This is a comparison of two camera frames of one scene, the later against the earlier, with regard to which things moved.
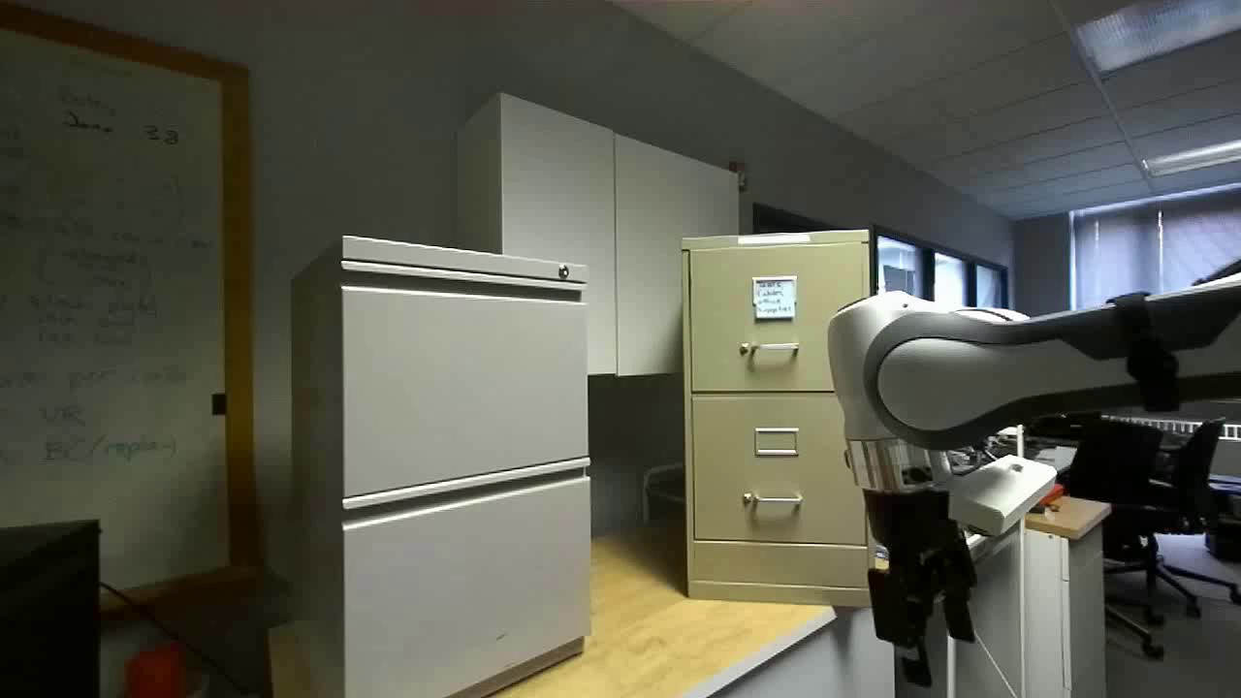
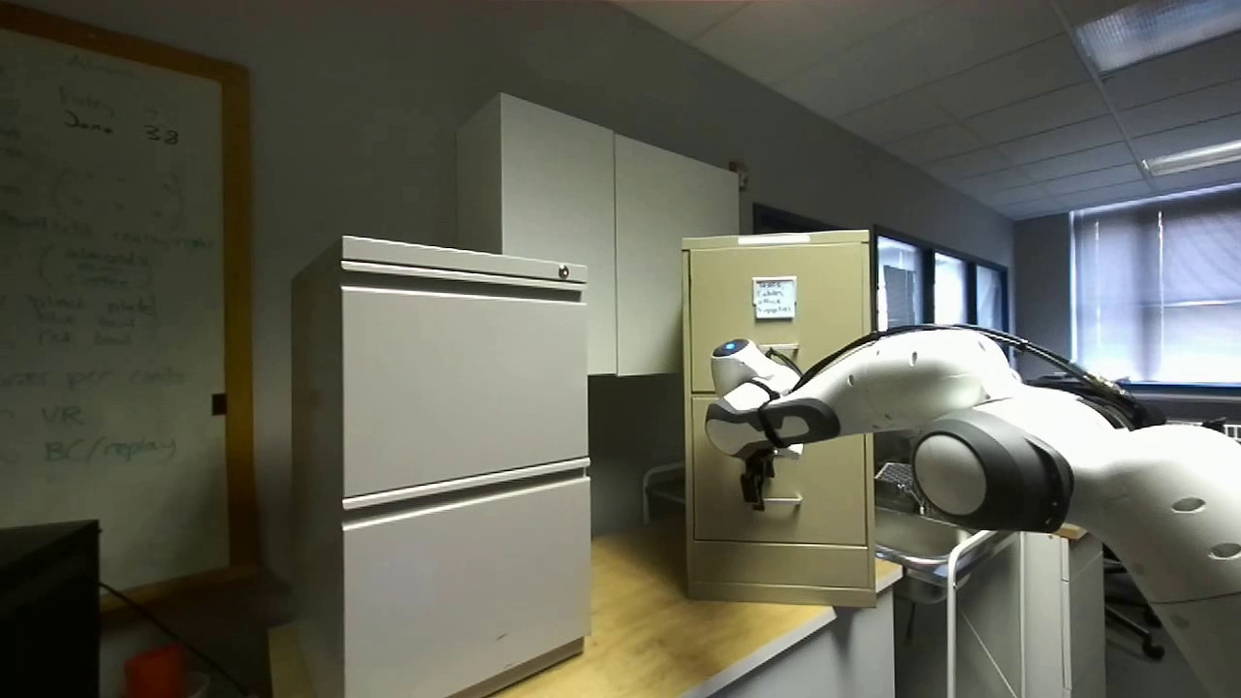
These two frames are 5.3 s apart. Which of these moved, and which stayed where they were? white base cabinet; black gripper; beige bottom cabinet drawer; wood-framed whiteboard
Moved: black gripper
Stayed: white base cabinet; beige bottom cabinet drawer; wood-framed whiteboard
